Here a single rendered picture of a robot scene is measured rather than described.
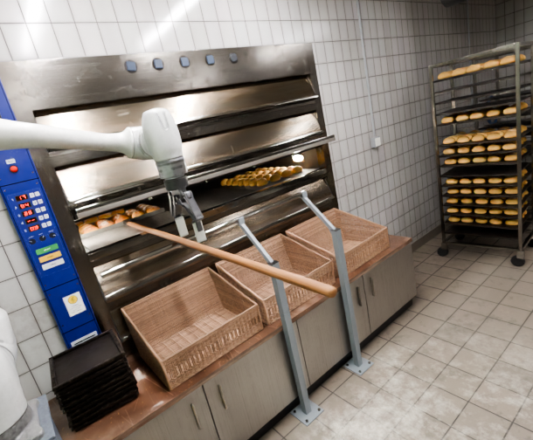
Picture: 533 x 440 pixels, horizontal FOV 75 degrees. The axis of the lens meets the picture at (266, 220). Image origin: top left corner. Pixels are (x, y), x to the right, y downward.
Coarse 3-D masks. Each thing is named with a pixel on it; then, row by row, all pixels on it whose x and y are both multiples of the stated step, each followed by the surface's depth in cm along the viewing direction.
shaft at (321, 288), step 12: (144, 228) 193; (180, 240) 154; (204, 252) 137; (216, 252) 129; (228, 252) 125; (240, 264) 116; (252, 264) 111; (276, 276) 101; (288, 276) 97; (300, 276) 95; (312, 288) 89; (324, 288) 86
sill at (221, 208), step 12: (324, 168) 272; (288, 180) 255; (300, 180) 258; (264, 192) 238; (228, 204) 221; (240, 204) 227; (204, 216) 212; (156, 228) 198; (168, 228) 198; (132, 240) 186; (144, 240) 191; (96, 252) 176; (108, 252) 180
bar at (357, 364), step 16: (304, 192) 209; (272, 208) 196; (224, 224) 178; (240, 224) 183; (192, 240) 167; (256, 240) 179; (336, 240) 199; (144, 256) 154; (336, 256) 203; (112, 272) 146; (352, 304) 212; (288, 320) 180; (352, 320) 213; (288, 336) 181; (352, 336) 217; (288, 352) 187; (352, 352) 222; (352, 368) 222; (368, 368) 220; (304, 384) 192; (304, 400) 193; (304, 416) 195
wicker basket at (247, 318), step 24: (168, 288) 198; (216, 288) 214; (144, 312) 189; (192, 312) 204; (216, 312) 211; (240, 312) 198; (144, 336) 186; (168, 336) 194; (192, 336) 190; (216, 336) 167; (240, 336) 176; (144, 360) 179; (168, 360) 152; (192, 360) 159; (216, 360) 167; (168, 384) 153
